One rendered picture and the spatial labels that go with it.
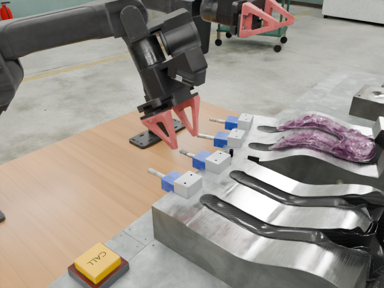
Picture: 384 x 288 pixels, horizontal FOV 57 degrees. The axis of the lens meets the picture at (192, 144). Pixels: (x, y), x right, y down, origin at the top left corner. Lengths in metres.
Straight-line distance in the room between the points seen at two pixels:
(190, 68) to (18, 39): 0.28
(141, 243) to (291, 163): 0.40
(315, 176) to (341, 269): 0.38
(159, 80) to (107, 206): 0.36
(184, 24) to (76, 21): 0.18
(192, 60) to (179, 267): 0.38
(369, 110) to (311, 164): 0.50
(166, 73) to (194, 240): 0.31
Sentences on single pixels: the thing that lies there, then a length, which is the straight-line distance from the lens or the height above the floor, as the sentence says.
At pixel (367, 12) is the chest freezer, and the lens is 7.27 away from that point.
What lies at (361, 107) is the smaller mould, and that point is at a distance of 1.35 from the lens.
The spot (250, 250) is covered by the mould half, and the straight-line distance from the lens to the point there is 0.63.
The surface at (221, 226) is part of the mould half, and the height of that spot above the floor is 0.89.
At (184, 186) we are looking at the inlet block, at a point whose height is 0.92.
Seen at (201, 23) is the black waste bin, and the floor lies 0.42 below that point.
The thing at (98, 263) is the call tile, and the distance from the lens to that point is 0.69.
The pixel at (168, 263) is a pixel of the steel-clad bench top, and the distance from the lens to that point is 0.72.
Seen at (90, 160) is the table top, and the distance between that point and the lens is 1.04.
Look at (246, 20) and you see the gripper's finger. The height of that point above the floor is 1.20.
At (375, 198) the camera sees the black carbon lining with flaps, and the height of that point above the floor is 0.95.
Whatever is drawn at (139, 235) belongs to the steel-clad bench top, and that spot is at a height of 0.80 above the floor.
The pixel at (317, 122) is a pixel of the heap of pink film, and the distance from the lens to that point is 1.00.
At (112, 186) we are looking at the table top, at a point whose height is 0.80.
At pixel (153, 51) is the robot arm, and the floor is 1.17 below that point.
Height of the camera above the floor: 1.34
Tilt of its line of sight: 30 degrees down
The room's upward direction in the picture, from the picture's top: straight up
